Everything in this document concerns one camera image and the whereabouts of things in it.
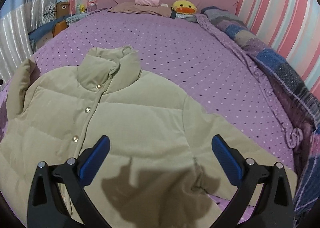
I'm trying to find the beige puffer jacket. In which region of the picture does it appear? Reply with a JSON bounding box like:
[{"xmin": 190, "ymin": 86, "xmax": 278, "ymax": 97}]
[{"xmin": 0, "ymin": 45, "xmax": 298, "ymax": 228}]

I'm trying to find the patchwork purple blue quilt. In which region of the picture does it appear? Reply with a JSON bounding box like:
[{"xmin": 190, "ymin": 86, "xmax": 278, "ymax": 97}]
[{"xmin": 197, "ymin": 6, "xmax": 319, "ymax": 215}]

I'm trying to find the silver striped curtain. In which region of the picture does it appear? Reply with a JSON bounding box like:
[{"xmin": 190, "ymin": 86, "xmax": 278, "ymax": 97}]
[{"xmin": 0, "ymin": 0, "xmax": 56, "ymax": 82}]

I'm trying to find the blue cloth on nightstand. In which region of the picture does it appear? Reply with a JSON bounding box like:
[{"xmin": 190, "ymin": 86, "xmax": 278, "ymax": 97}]
[{"xmin": 28, "ymin": 15, "xmax": 70, "ymax": 42}]

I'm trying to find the purple dotted bed sheet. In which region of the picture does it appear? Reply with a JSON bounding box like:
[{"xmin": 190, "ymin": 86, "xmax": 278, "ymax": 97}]
[{"xmin": 0, "ymin": 7, "xmax": 301, "ymax": 223}]

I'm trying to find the orange wooden nightstand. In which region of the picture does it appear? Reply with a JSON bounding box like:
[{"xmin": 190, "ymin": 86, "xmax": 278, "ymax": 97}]
[{"xmin": 53, "ymin": 20, "xmax": 68, "ymax": 37}]

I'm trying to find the brown cardboard storage box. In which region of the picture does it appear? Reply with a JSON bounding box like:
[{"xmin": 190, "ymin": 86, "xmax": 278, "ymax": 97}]
[{"xmin": 56, "ymin": 2, "xmax": 69, "ymax": 19}]

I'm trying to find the brown flat pillow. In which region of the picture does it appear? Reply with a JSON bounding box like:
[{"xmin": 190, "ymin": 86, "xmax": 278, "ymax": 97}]
[{"xmin": 108, "ymin": 2, "xmax": 172, "ymax": 17}]

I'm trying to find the yellow duck plush toy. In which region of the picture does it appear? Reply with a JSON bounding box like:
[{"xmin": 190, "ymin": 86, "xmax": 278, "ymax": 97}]
[{"xmin": 171, "ymin": 0, "xmax": 197, "ymax": 15}]

